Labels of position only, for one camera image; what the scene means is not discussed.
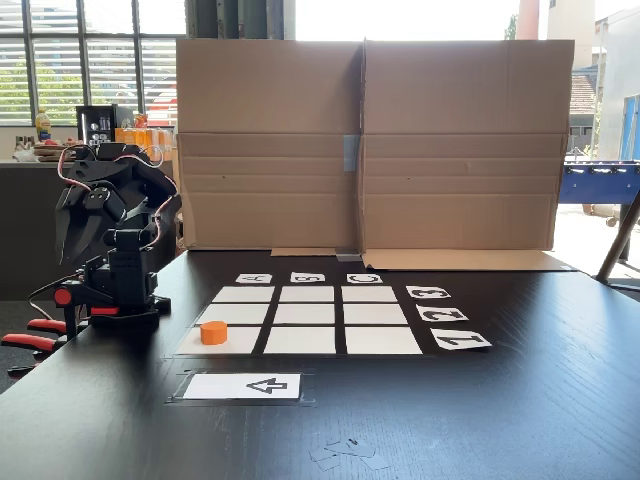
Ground blue foosball table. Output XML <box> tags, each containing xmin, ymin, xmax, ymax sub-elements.
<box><xmin>557</xmin><ymin>158</ymin><xmax>640</xmax><ymax>229</ymax></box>

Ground food tray with plates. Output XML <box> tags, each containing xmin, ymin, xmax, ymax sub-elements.
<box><xmin>13</xmin><ymin>134</ymin><xmax>84</xmax><ymax>164</ymax></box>

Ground red white servo wire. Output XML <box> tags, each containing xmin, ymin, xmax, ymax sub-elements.
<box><xmin>57</xmin><ymin>143</ymin><xmax>182</xmax><ymax>242</ymax></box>

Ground brown cardboard box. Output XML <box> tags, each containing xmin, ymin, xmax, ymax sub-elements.
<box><xmin>358</xmin><ymin>38</ymin><xmax>577</xmax><ymax>273</ymax></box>
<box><xmin>174</xmin><ymin>38</ymin><xmax>369</xmax><ymax>258</ymax></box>

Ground number 2 paper sheet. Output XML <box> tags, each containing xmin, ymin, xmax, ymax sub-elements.
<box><xmin>415</xmin><ymin>305</ymin><xmax>470</xmax><ymax>323</ymax></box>

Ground orange drink cartons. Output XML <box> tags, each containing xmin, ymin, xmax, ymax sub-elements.
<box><xmin>114</xmin><ymin>127</ymin><xmax>176</xmax><ymax>162</ymax></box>

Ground round orange token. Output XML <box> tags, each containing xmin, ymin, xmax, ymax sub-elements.
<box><xmin>199</xmin><ymin>320</ymin><xmax>229</xmax><ymax>346</ymax></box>

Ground slanted metal table leg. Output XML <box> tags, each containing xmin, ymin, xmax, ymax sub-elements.
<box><xmin>594</xmin><ymin>192</ymin><xmax>640</xmax><ymax>291</ymax></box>

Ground black mini fridge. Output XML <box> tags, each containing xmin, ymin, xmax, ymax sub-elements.
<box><xmin>75</xmin><ymin>104</ymin><xmax>135</xmax><ymax>150</ymax></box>

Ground number 3 paper sheet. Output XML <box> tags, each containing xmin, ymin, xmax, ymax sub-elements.
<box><xmin>405</xmin><ymin>285</ymin><xmax>452</xmax><ymax>301</ymax></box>

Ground number 1 paper sheet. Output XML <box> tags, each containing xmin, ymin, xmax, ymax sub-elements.
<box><xmin>429</xmin><ymin>328</ymin><xmax>493</xmax><ymax>352</ymax></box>

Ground clear tape scraps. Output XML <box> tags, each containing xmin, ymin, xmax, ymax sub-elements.
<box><xmin>308</xmin><ymin>437</ymin><xmax>391</xmax><ymax>472</ymax></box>

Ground red black bar clamp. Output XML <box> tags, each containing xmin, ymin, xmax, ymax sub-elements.
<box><xmin>0</xmin><ymin>282</ymin><xmax>122</xmax><ymax>376</ymax></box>

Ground white arrow paper sheet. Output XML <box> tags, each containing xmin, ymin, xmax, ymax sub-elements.
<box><xmin>182</xmin><ymin>372</ymin><xmax>302</xmax><ymax>401</ymax></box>

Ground yellow bottle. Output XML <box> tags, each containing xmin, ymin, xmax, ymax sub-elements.
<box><xmin>34</xmin><ymin>108</ymin><xmax>53</xmax><ymax>142</ymax></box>

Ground dark counter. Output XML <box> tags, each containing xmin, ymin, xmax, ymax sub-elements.
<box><xmin>0</xmin><ymin>160</ymin><xmax>176</xmax><ymax>301</ymax></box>

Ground white nine-square grid sheet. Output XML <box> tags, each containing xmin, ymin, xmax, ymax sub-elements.
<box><xmin>167</xmin><ymin>282</ymin><xmax>436</xmax><ymax>359</ymax></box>

